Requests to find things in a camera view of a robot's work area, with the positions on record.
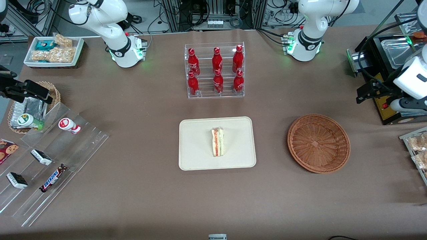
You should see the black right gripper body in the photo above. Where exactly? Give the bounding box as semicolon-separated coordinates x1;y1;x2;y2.
0;82;26;102

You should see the triangular sandwich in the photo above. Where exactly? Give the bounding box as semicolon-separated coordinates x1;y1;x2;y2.
211;127;226;157

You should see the small brown wicker basket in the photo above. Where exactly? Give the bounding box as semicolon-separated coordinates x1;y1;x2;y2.
7;81;61;134

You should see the white snack tray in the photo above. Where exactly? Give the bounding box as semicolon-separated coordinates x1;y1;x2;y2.
23;36;85;69

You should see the metal tray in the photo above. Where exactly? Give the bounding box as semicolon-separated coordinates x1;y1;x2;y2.
399;127;427;186

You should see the large brown wicker basket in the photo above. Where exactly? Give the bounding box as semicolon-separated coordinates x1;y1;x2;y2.
287;114;351;174

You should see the beige plastic tray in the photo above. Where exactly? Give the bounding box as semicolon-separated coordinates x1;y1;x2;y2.
178;116;257;171

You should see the silver foil packet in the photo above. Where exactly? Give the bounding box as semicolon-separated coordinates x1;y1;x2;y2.
10;101;28;127
25;97;48;121

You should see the black food warmer machine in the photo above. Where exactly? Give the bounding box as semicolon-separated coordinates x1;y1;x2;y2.
346;0;427;126

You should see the green white yoghurt bottle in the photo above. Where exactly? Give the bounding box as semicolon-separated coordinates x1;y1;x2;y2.
17;113;45;131

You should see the clear food container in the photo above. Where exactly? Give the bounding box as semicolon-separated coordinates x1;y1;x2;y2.
380;37;417;69

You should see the large rice cracker pack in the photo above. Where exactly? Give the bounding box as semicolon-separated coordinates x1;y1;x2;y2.
31;47;76;64

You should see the red white yoghurt bottle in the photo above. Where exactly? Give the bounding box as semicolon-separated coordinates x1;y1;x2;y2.
58;118;81;135

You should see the teal snack packet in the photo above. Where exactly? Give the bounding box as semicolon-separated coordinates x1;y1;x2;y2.
35;40;57;51

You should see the small rice cracker pack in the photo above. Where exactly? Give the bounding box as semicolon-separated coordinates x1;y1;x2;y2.
53;33;73;48

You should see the red cookie package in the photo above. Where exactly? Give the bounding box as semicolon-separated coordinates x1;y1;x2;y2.
0;138;19;165

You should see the clear bagged pastry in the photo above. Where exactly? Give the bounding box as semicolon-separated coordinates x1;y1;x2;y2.
411;152;427;170
408;133;427;152

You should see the black white chocolate bar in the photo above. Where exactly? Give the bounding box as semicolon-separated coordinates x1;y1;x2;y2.
6;172;29;190
30;149;53;166

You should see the clear acrylic stepped shelf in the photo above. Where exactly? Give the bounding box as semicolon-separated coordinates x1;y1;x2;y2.
0;102;110;228

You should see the brown snickers bar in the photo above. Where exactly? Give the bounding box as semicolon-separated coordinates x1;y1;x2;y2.
39;163;68;193

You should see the red cola bottle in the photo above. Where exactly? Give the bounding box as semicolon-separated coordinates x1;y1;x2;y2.
233;45;244;73
187;71;200;96
212;47;223;74
213;69;224;94
233;70;244;93
187;48;200;76

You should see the clear acrylic bottle rack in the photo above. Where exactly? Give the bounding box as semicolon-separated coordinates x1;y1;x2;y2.
184;42;246;99

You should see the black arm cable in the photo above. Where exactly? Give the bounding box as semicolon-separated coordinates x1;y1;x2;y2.
357;17;427;84

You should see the aluminium equipment frame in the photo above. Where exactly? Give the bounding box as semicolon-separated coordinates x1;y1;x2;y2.
162;0;267;32

